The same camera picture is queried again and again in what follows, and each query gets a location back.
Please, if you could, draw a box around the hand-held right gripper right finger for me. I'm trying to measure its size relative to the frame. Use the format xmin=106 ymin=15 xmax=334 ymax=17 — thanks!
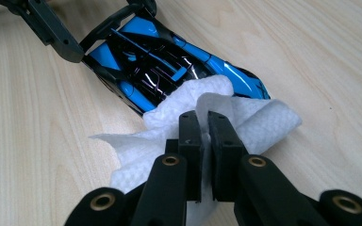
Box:
xmin=207 ymin=111 xmax=250 ymax=202

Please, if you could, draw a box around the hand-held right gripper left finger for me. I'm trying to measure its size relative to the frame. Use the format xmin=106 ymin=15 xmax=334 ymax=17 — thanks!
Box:
xmin=164 ymin=109 xmax=206 ymax=202

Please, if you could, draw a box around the white wet wipe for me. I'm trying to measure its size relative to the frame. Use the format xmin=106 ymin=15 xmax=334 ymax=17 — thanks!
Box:
xmin=89 ymin=74 xmax=304 ymax=226

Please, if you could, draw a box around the blue and black toy car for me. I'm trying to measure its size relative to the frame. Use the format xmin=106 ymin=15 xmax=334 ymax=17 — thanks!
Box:
xmin=79 ymin=3 xmax=272 ymax=118

